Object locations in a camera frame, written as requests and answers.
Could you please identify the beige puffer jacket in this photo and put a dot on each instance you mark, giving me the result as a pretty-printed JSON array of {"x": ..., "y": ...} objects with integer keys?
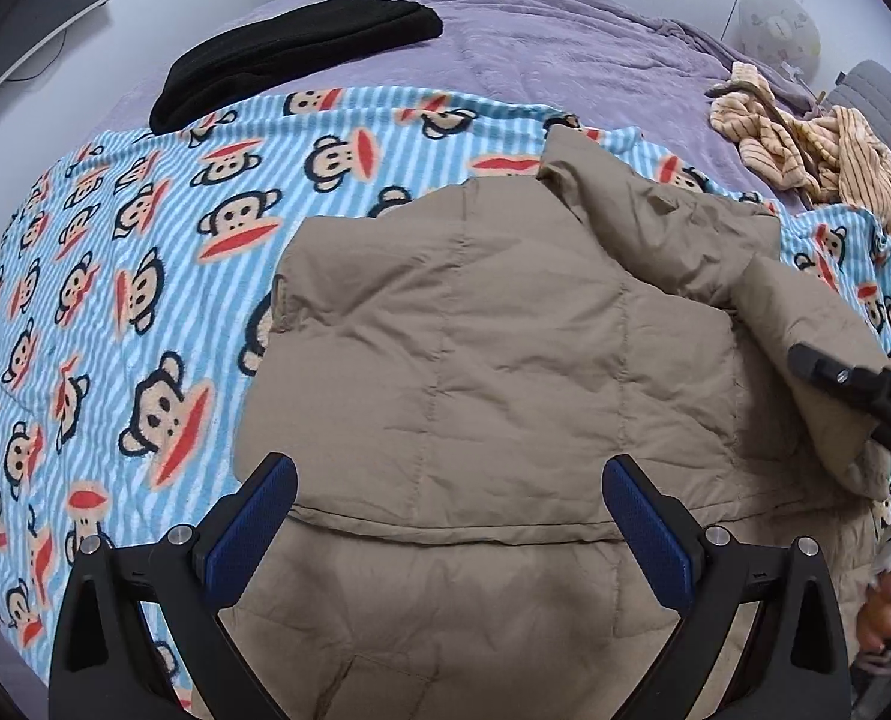
[{"x": 490, "y": 330}]

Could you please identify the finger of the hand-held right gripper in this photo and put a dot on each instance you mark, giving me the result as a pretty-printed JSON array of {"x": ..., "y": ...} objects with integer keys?
[{"x": 865, "y": 390}]

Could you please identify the monkey print striped blanket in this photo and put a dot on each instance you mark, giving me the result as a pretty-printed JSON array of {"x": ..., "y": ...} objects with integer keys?
[{"x": 115, "y": 240}]

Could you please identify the grey chair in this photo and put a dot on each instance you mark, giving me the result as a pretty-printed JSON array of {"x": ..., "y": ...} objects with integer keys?
[{"x": 880, "y": 90}]

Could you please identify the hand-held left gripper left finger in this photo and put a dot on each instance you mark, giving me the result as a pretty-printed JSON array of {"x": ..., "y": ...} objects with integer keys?
[{"x": 254, "y": 517}]

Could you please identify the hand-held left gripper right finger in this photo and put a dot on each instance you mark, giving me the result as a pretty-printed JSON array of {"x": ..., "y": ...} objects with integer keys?
[{"x": 644, "y": 532}]

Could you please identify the black folded cloth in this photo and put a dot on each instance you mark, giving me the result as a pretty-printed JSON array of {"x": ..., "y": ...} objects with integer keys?
[{"x": 280, "y": 52}]

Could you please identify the purple bedspread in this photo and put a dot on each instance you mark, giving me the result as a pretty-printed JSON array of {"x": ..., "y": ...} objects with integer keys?
[{"x": 565, "y": 52}]

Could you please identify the round white pillow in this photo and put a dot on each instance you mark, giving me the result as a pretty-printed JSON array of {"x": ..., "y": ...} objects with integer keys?
[{"x": 779, "y": 30}]

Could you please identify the beige striped garment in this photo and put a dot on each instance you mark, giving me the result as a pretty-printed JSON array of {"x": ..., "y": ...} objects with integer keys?
[{"x": 850, "y": 150}]

